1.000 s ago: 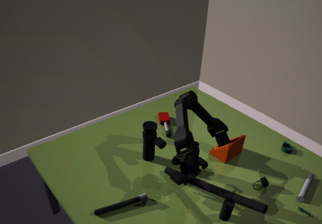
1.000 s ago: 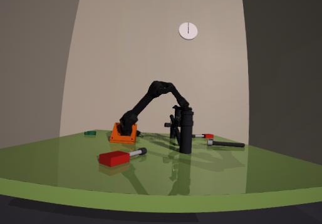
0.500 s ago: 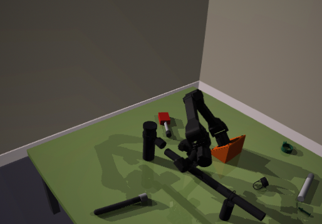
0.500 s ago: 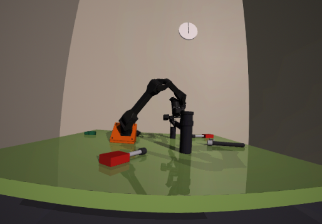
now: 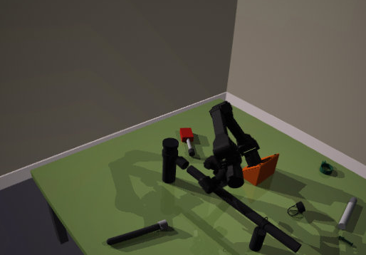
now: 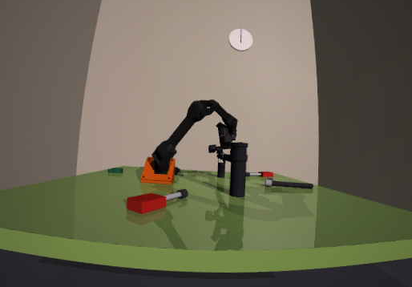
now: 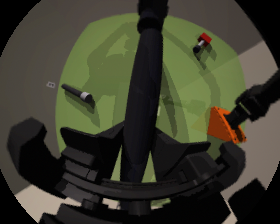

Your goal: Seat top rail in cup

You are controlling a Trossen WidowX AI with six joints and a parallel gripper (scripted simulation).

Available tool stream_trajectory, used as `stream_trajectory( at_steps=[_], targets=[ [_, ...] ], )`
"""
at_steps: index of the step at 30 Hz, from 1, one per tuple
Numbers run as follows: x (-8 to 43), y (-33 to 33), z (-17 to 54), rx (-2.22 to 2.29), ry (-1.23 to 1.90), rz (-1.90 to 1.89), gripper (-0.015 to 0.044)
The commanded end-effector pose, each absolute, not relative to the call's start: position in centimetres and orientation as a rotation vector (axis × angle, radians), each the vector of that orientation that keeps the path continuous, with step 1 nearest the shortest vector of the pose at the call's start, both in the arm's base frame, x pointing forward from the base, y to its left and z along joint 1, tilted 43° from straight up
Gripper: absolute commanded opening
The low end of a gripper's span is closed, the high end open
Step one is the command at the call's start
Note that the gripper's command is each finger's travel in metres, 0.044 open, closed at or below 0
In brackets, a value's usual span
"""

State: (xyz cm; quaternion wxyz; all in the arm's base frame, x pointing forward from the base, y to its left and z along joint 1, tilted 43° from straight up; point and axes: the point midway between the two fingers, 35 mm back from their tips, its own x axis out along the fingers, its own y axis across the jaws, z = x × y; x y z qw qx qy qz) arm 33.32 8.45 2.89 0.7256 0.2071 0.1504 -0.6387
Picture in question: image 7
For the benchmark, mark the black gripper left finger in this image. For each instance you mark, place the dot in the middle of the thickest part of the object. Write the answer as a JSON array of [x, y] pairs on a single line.
[[105, 145]]

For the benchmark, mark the black cylindrical post with cap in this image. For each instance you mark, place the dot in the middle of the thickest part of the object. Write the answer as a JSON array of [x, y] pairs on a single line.
[[153, 3]]

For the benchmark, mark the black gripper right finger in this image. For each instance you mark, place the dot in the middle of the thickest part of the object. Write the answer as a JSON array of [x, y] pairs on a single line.
[[168, 152]]

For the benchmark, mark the black cylindrical pipe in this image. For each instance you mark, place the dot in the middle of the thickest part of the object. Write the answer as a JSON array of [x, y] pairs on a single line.
[[142, 102]]

